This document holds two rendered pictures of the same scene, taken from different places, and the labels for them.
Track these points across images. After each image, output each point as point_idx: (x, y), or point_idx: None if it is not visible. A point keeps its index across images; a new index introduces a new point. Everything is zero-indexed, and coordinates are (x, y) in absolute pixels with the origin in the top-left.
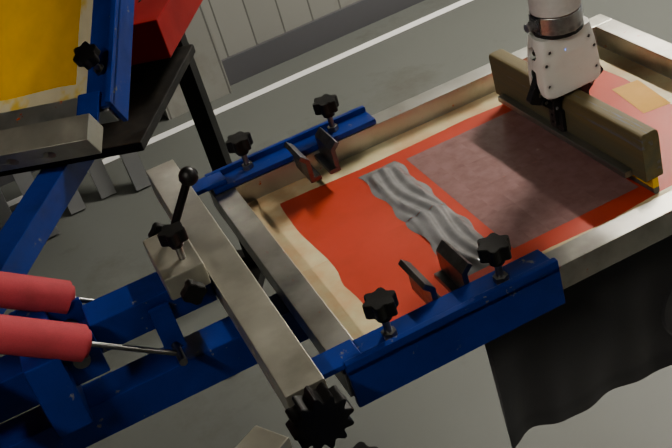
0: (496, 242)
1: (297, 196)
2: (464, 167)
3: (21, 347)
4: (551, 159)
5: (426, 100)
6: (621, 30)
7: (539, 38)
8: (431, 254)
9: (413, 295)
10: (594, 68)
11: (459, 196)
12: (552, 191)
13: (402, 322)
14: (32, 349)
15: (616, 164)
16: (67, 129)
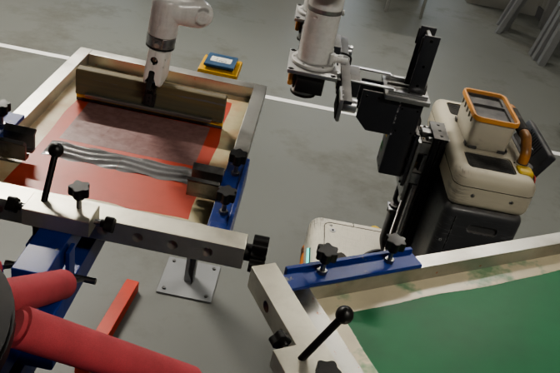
0: (240, 152)
1: (10, 173)
2: (106, 135)
3: (60, 293)
4: (149, 123)
5: (39, 101)
6: (107, 55)
7: (159, 52)
8: (156, 180)
9: (177, 201)
10: (168, 69)
11: (127, 150)
12: (173, 137)
13: (219, 206)
14: (62, 293)
15: (202, 116)
16: None
